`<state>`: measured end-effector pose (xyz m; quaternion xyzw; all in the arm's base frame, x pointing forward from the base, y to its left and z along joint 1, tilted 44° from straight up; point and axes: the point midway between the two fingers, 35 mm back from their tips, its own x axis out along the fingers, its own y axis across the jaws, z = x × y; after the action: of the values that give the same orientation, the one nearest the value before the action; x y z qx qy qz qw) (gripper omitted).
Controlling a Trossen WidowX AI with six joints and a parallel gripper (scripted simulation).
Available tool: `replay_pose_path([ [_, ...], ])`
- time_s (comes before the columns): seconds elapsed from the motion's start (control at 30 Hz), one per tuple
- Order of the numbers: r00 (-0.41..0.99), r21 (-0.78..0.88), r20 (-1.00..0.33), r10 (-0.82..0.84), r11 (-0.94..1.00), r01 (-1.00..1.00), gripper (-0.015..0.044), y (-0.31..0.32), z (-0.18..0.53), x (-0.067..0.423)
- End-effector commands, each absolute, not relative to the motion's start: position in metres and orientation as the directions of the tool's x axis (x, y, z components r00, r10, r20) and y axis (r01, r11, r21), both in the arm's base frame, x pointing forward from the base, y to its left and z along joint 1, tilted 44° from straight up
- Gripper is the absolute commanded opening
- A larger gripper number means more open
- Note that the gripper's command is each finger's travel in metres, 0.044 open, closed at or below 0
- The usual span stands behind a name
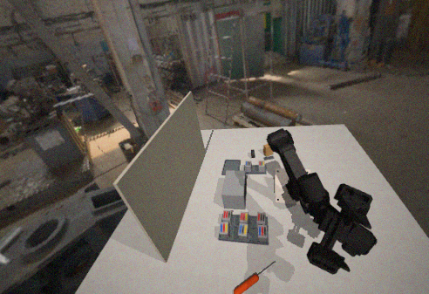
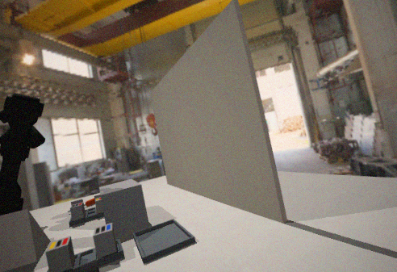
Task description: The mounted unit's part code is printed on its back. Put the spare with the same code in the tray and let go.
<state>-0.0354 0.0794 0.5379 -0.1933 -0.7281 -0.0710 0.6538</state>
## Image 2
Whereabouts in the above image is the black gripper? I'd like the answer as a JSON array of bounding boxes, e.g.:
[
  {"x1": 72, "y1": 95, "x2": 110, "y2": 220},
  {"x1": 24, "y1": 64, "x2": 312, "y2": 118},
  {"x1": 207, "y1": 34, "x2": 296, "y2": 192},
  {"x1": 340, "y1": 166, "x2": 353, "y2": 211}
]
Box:
[{"x1": 0, "y1": 110, "x2": 45, "y2": 149}]

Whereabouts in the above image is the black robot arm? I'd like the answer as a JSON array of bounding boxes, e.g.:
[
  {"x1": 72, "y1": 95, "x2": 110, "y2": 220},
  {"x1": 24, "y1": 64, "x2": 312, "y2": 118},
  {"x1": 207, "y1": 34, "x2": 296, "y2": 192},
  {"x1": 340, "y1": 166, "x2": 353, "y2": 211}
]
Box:
[{"x1": 0, "y1": 93, "x2": 44, "y2": 216}]

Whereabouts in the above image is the orange-handled screwdriver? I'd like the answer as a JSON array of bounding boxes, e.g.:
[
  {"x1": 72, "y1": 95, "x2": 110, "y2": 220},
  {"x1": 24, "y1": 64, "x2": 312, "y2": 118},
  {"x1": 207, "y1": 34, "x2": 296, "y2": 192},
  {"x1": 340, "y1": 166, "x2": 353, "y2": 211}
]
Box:
[{"x1": 84, "y1": 199, "x2": 95, "y2": 206}]

